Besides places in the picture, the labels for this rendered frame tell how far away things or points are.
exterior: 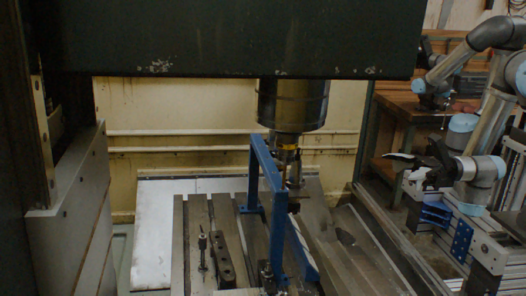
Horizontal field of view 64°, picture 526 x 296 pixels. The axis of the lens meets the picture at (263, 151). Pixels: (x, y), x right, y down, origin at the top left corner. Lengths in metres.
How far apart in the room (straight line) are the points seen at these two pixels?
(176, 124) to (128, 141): 0.23
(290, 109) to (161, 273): 1.13
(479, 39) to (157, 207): 1.52
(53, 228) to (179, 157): 1.33
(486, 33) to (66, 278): 1.67
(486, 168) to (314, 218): 0.88
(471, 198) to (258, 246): 0.70
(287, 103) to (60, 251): 0.48
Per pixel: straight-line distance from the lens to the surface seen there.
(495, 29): 1.92
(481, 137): 1.49
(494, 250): 1.61
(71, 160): 0.92
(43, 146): 0.71
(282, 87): 0.82
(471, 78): 4.09
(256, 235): 1.57
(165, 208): 1.96
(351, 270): 1.73
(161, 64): 0.73
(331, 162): 2.17
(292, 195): 1.18
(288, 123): 0.84
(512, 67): 1.38
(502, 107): 1.47
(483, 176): 1.39
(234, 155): 2.03
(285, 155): 0.93
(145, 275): 1.80
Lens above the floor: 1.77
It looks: 23 degrees down
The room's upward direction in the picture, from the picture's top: 4 degrees clockwise
